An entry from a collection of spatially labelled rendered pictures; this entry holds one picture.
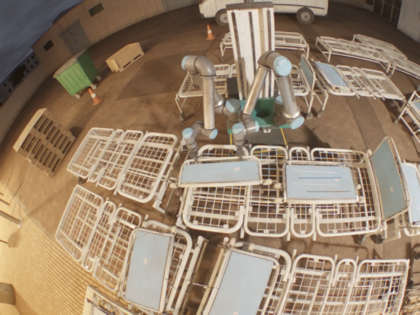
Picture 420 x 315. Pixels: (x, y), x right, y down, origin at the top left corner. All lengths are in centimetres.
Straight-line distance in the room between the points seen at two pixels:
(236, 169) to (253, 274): 88
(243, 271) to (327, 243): 112
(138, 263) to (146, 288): 24
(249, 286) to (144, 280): 87
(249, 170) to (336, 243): 136
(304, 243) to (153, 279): 155
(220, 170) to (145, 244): 96
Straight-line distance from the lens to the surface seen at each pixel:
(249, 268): 141
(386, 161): 198
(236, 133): 137
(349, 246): 232
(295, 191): 155
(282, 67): 115
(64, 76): 691
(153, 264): 162
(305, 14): 842
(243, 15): 146
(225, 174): 152
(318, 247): 213
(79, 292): 322
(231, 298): 144
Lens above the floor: 197
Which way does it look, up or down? 55 degrees down
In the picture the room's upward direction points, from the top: 20 degrees counter-clockwise
